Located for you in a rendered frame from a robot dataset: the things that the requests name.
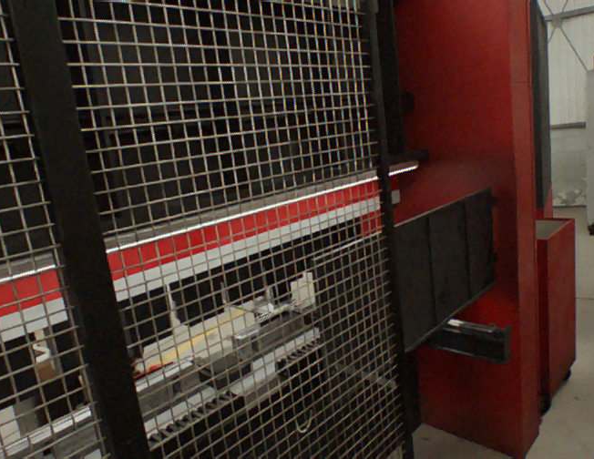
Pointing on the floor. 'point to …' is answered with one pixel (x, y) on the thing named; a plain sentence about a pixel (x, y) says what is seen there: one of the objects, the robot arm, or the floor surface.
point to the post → (74, 221)
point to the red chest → (555, 303)
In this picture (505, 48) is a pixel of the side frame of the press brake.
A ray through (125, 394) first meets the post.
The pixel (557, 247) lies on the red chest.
